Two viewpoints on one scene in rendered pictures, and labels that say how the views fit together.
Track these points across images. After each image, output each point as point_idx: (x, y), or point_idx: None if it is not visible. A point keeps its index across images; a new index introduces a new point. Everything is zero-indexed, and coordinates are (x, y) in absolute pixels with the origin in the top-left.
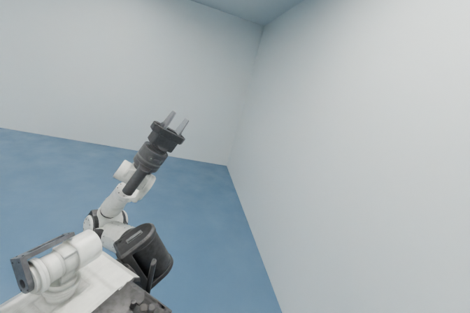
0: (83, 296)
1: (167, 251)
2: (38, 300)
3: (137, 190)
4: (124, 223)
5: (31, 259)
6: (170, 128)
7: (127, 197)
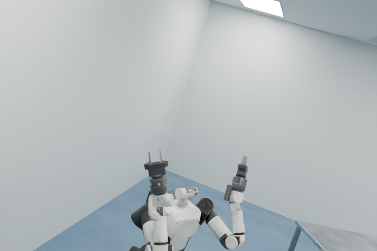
0: (175, 202)
1: (136, 211)
2: (187, 207)
3: (154, 211)
4: (153, 233)
5: (194, 190)
6: (154, 164)
7: (159, 214)
